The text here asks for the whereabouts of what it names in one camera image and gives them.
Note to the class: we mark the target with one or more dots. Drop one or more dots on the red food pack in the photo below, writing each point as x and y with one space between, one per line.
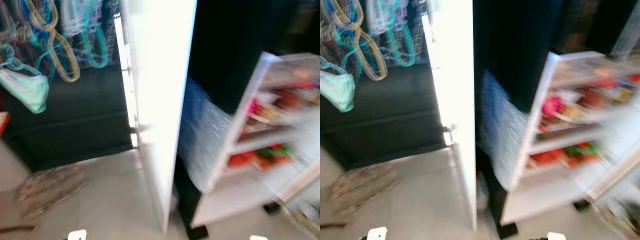
546 156
241 159

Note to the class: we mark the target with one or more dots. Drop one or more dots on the light green cloth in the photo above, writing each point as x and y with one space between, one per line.
340 90
30 90

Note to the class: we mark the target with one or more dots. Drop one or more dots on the fridge door with shelves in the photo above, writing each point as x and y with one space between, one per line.
545 197
250 195

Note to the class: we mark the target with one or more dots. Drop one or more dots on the grey bubble wrap sheet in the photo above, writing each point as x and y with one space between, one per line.
200 135
500 135

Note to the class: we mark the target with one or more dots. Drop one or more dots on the yellow clothes hanger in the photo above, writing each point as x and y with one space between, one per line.
372 57
65 60

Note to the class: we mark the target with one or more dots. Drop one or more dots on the black cabinet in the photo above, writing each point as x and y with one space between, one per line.
75 120
390 120

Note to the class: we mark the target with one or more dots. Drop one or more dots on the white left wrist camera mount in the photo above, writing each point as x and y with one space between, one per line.
377 233
76 235

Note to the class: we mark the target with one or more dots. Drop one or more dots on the brown patterned rug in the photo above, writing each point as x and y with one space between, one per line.
362 187
50 190

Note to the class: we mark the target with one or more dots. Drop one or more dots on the white closed fridge door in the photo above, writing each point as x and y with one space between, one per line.
162 100
457 100

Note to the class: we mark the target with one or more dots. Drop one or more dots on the teal clothes hanger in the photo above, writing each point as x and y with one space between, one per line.
97 50
405 47

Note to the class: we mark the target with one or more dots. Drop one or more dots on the green food pack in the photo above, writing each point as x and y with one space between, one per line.
582 150
274 151

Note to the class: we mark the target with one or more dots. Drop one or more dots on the pink food pack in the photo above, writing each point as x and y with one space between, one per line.
255 106
551 106

